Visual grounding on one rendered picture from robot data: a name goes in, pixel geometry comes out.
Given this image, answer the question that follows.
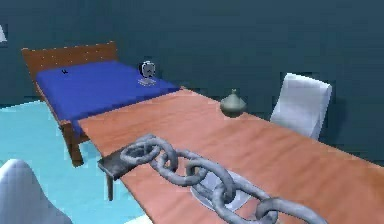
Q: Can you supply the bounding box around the reddish brown dining table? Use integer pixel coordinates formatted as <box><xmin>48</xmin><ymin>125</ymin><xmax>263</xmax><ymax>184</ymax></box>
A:
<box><xmin>77</xmin><ymin>88</ymin><xmax>384</xmax><ymax>224</ymax></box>

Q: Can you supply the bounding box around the grey green round vase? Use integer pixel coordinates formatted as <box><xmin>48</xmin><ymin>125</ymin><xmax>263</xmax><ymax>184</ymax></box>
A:
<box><xmin>219</xmin><ymin>88</ymin><xmax>248</xmax><ymax>118</ymax></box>

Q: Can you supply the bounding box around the grey alarm clock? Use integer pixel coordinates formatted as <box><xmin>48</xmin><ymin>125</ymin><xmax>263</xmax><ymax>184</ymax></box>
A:
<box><xmin>137</xmin><ymin>60</ymin><xmax>158</xmax><ymax>87</ymax></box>

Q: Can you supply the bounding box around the pale grey plate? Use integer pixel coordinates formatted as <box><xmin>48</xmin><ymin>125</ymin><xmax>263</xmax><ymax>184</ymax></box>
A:
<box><xmin>190</xmin><ymin>169</ymin><xmax>252</xmax><ymax>212</ymax></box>

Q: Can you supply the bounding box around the dark grey stool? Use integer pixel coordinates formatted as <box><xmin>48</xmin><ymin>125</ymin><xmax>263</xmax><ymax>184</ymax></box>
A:
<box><xmin>97</xmin><ymin>148</ymin><xmax>135</xmax><ymax>202</ymax></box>

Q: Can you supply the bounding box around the brown bed with blue cover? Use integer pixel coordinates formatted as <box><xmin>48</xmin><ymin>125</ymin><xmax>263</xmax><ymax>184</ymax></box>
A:
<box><xmin>21</xmin><ymin>41</ymin><xmax>182</xmax><ymax>168</ymax></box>

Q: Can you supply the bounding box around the white chair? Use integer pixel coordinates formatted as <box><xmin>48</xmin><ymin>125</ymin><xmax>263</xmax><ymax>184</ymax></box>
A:
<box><xmin>0</xmin><ymin>158</ymin><xmax>74</xmax><ymax>224</ymax></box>
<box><xmin>269</xmin><ymin>72</ymin><xmax>333</xmax><ymax>141</ymax></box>

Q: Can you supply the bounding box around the grey chain sculpture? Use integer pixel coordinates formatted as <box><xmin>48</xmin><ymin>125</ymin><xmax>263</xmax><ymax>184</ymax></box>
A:
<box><xmin>119</xmin><ymin>133</ymin><xmax>329</xmax><ymax>224</ymax></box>

